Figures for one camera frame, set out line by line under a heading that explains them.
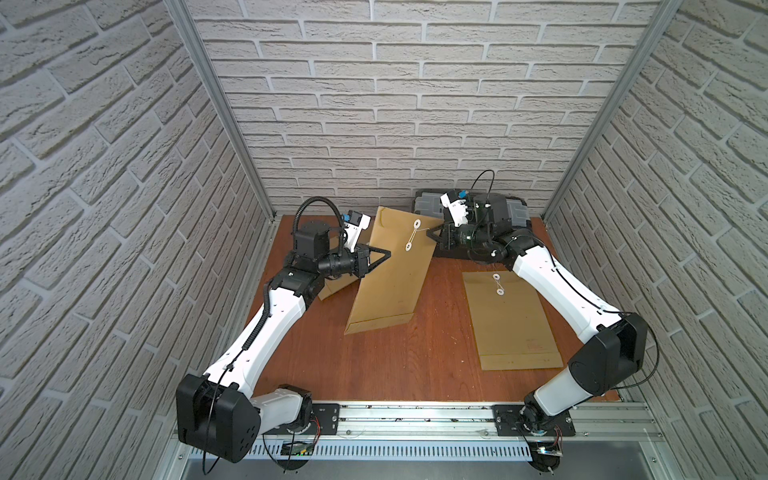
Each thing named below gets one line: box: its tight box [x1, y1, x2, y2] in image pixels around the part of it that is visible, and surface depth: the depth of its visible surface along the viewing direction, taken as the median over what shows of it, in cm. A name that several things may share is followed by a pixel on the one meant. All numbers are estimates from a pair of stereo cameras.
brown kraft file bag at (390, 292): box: [344, 206, 445, 335], surface depth 71 cm
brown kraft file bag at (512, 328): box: [462, 270, 564, 371], surface depth 89 cm
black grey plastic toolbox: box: [413, 188, 532, 261], surface depth 70 cm
